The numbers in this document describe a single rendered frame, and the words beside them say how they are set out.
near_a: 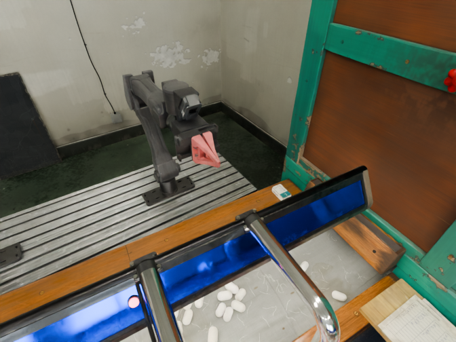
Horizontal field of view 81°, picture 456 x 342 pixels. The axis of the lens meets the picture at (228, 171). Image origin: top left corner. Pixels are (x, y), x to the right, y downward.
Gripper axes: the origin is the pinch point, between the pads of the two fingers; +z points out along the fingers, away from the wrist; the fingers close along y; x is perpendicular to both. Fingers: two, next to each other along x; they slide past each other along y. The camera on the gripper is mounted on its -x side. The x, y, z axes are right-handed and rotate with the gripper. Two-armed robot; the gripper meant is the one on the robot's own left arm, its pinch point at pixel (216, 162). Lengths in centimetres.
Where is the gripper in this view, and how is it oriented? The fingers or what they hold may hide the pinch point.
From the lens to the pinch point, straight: 54.5
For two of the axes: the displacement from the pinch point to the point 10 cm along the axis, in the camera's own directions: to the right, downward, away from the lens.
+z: 5.4, 5.6, -6.3
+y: 8.4, -3.5, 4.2
